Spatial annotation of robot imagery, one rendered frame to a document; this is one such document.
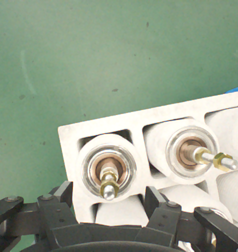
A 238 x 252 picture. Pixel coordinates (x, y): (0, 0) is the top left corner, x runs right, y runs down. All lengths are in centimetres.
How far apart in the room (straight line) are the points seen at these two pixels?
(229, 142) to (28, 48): 53
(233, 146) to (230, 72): 35
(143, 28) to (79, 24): 18
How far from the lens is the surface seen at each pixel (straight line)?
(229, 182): 39
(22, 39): 60
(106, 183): 18
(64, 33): 58
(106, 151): 25
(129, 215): 29
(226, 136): 33
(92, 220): 36
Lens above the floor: 50
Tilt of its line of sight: 87 degrees down
